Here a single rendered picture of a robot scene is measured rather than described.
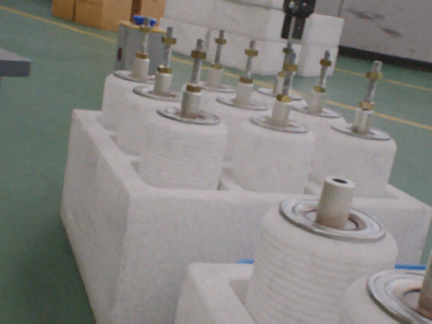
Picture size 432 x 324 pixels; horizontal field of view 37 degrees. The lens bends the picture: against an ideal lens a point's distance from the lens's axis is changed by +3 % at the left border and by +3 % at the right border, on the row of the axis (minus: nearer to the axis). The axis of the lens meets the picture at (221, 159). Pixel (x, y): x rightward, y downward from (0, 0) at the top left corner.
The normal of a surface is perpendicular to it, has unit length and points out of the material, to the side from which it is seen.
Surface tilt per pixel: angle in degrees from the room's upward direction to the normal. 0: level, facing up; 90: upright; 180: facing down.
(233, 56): 90
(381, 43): 90
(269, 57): 90
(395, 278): 0
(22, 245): 0
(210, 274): 0
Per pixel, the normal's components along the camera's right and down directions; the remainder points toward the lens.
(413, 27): -0.63, 0.09
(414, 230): 0.36, 0.30
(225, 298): 0.18, -0.95
